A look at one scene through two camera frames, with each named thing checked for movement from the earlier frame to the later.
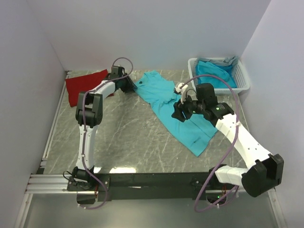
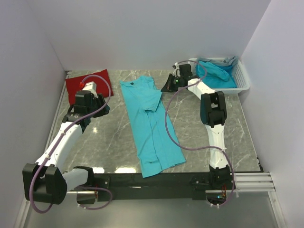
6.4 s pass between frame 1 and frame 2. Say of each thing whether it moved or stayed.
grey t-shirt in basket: stayed
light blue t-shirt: moved
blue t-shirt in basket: stayed
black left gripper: moved
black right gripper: moved
